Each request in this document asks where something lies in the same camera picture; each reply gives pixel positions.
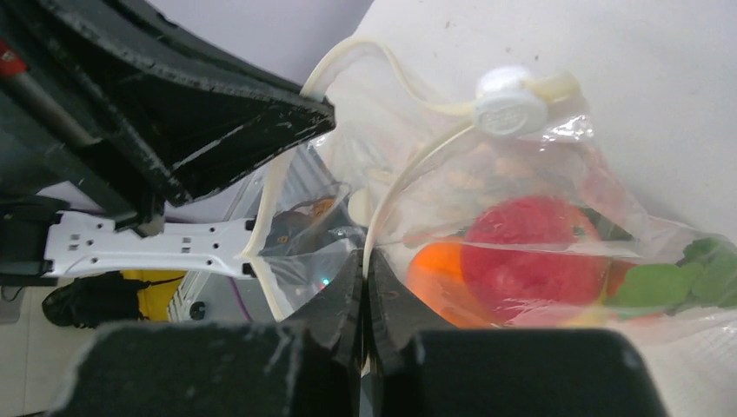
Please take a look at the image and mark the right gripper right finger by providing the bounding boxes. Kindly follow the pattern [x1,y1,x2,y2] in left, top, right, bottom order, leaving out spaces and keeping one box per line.
[366,251,667,416]

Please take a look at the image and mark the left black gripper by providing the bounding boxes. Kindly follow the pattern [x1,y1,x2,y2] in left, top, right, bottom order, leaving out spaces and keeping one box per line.
[1,1,335,230]

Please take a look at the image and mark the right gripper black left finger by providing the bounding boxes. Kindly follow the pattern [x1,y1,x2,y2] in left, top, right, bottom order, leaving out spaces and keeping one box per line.
[49,250,362,416]

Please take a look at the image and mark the orange fruit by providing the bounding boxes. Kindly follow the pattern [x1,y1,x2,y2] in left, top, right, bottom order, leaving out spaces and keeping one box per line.
[406,237,495,328]

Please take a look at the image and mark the red tomato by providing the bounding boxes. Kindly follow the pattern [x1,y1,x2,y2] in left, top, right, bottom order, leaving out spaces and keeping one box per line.
[461,195,608,326]

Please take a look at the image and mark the clear zip top bag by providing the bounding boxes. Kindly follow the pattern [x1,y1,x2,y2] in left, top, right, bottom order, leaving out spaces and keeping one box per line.
[242,37,736,343]

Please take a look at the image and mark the orange carrot with leaves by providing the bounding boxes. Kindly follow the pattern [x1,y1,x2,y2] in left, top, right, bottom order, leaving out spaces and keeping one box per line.
[603,237,736,321]

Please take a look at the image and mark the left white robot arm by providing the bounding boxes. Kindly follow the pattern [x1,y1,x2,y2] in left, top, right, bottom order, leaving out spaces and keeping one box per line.
[1,1,335,286]

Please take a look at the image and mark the white zipper slider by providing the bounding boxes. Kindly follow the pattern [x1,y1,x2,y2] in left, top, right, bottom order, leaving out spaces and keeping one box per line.
[472,65,548,137]

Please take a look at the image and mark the yellow black background object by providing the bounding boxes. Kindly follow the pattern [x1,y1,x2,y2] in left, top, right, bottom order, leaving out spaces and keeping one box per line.
[42,272,181,328]

